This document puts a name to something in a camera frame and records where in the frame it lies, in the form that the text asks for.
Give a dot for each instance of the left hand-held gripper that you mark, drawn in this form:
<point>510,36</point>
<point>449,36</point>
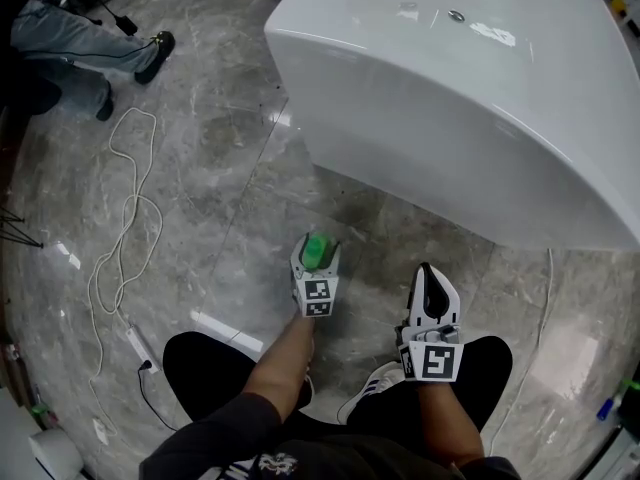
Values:
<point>317,293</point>

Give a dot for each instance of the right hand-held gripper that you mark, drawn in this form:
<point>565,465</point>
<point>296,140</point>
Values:
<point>432,360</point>

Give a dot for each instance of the green plastic bottle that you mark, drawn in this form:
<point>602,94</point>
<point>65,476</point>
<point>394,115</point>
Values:
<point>316,253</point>

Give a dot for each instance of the person's left forearm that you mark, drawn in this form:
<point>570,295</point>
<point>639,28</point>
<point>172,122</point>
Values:
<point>280,368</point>

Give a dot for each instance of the person's right forearm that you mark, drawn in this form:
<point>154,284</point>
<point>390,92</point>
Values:
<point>450,418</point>

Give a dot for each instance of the person's right leg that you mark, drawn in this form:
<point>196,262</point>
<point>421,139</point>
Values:
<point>490,368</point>

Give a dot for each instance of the person's leg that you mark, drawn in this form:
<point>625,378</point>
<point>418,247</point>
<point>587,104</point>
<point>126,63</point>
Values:
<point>490,368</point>
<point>210,368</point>

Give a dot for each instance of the person's right striped shoe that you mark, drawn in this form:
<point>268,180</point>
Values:
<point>370,393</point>

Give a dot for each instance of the person's left shoe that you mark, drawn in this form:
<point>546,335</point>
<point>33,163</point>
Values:
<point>308,393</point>

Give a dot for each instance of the person's left leg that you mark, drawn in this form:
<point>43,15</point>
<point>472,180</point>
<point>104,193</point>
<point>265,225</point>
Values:
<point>210,368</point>

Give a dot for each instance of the person's black shirt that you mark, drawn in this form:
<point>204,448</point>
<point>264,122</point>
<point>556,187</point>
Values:
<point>325,453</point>

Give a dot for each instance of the white bathtub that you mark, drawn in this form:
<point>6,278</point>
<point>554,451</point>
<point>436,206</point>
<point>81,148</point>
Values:
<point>475,118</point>

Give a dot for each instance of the white power strip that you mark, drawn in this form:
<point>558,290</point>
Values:
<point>141,350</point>

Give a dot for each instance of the blue bottle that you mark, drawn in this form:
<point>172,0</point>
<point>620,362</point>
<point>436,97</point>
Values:
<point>606,409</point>

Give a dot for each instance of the black metal stand legs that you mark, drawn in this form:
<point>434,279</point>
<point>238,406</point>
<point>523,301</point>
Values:
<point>40,244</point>

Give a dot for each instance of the chrome bathtub drain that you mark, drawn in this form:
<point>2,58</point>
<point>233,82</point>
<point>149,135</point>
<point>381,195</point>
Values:
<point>456,15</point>

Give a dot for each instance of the small green object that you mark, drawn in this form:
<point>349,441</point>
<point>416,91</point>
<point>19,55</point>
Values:
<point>39,410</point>

